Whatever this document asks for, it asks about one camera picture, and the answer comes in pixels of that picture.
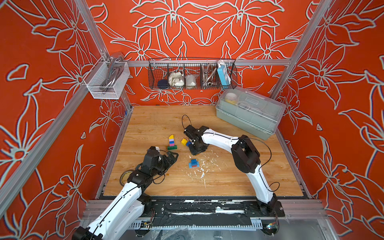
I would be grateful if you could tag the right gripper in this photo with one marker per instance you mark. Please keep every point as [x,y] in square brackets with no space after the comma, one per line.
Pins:
[193,152]

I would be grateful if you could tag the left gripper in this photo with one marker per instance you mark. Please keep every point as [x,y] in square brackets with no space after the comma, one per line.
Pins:
[168,164]

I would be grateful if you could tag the dark green lego plate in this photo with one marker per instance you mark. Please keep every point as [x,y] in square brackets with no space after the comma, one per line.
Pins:
[172,147]

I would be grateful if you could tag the light blue long lego brick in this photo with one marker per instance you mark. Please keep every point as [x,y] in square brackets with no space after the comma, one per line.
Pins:
[194,167]

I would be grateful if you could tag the teal blue lego brick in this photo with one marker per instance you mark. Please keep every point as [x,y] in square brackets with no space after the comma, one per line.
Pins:
[194,163]

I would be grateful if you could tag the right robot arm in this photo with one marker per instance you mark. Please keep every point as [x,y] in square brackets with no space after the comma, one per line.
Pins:
[246,158]

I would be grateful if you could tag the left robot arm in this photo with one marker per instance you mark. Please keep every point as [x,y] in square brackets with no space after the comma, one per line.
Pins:
[132,201]

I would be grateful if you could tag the yellow lego brick far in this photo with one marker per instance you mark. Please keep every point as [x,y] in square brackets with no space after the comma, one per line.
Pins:
[184,142]

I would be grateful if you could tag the tape roll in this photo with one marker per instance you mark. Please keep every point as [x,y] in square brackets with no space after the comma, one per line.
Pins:
[124,177]

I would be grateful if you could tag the grey lidded storage box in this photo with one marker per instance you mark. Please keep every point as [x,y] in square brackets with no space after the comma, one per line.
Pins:
[251,112]

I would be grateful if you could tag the white cloth in basket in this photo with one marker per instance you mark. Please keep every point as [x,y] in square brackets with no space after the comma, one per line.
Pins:
[176,80]

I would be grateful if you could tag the light blue box in basket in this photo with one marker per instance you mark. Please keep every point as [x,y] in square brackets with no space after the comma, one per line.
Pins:
[223,74]

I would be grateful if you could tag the clear plastic bin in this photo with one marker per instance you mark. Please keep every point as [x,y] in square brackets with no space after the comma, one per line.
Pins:
[108,79]

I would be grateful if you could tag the black wire basket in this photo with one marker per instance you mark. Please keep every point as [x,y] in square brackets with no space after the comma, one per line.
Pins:
[199,73]

